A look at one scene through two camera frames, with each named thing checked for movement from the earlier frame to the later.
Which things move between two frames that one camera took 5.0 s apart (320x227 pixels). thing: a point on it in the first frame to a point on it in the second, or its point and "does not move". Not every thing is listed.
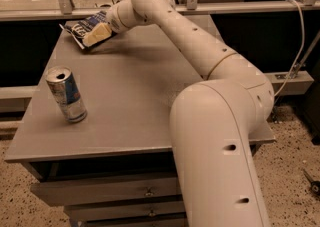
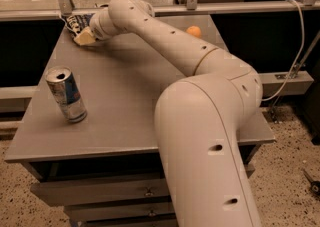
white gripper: [114, 19] to [94, 26]
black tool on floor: [314, 185] does not move
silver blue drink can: [63, 85] does not move
